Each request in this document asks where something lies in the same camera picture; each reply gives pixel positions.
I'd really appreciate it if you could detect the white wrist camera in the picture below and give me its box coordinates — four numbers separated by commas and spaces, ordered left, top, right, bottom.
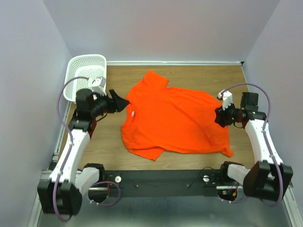
88, 77, 106, 96
217, 90, 233, 110

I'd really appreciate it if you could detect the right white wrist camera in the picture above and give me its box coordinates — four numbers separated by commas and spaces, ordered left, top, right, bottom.
217, 90, 233, 110

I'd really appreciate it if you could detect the aluminium frame rail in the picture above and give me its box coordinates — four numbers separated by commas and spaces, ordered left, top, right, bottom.
27, 168, 303, 227

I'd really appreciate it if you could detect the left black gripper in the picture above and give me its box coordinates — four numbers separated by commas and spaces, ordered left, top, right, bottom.
91, 89, 130, 117

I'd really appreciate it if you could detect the black mounting base plate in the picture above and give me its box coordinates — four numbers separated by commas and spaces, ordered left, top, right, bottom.
78, 169, 247, 198

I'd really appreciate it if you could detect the orange t-shirt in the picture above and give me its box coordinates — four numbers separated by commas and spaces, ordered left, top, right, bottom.
121, 71, 233, 161

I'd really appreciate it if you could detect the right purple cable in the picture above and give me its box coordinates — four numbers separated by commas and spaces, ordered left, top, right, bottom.
222, 83, 284, 208

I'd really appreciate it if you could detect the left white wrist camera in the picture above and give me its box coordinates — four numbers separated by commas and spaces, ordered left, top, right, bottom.
88, 77, 106, 96

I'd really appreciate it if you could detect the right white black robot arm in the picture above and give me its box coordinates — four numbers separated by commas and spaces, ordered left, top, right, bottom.
215, 90, 293, 202

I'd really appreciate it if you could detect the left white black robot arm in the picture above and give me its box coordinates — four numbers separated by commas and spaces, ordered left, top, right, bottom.
37, 89, 130, 221

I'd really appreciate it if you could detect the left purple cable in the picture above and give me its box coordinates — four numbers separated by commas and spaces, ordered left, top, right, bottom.
52, 76, 121, 222

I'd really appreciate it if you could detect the purple cable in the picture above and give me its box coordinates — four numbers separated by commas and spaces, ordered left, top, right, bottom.
52, 76, 121, 222
222, 83, 284, 208

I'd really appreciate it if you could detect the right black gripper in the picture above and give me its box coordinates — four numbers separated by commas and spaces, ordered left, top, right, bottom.
214, 99, 243, 128

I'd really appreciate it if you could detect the white perforated plastic basket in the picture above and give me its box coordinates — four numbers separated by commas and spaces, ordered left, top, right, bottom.
63, 54, 107, 102

